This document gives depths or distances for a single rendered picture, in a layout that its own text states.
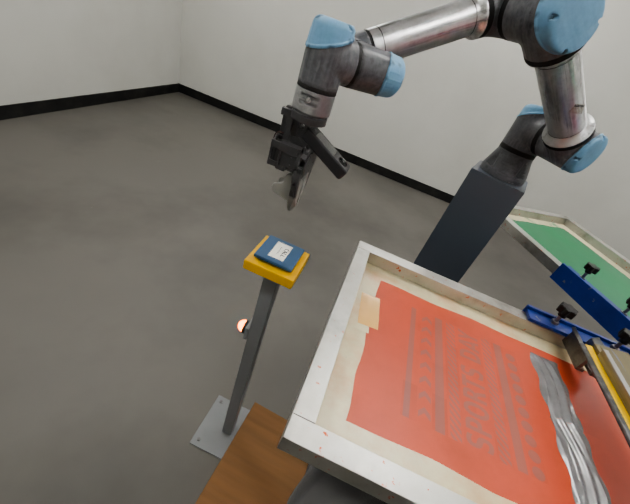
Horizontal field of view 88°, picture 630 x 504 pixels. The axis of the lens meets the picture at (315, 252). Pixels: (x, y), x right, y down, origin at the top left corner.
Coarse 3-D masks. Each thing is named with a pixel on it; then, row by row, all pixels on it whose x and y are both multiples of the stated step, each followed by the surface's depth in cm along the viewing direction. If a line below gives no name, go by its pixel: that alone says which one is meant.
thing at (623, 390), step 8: (600, 352) 73; (608, 352) 72; (600, 360) 73; (608, 360) 70; (608, 368) 70; (616, 368) 68; (608, 376) 69; (616, 376) 67; (616, 384) 67; (624, 384) 65; (624, 392) 64; (624, 400) 64
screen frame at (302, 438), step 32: (384, 256) 90; (352, 288) 76; (448, 288) 88; (512, 320) 87; (320, 352) 59; (320, 384) 54; (288, 448) 47; (320, 448) 46; (352, 448) 47; (352, 480) 46; (384, 480) 45; (416, 480) 46
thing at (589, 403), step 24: (384, 288) 85; (384, 312) 78; (408, 312) 80; (432, 312) 83; (384, 336) 72; (480, 336) 81; (504, 336) 84; (528, 360) 79; (552, 360) 82; (528, 384) 73; (576, 384) 77; (576, 408) 71; (600, 408) 74; (600, 432) 68
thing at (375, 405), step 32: (384, 352) 68; (384, 384) 62; (352, 416) 55; (384, 416) 57; (544, 416) 67; (416, 448) 54; (448, 448) 55; (544, 448) 61; (608, 448) 65; (480, 480) 53; (512, 480) 54; (608, 480) 60
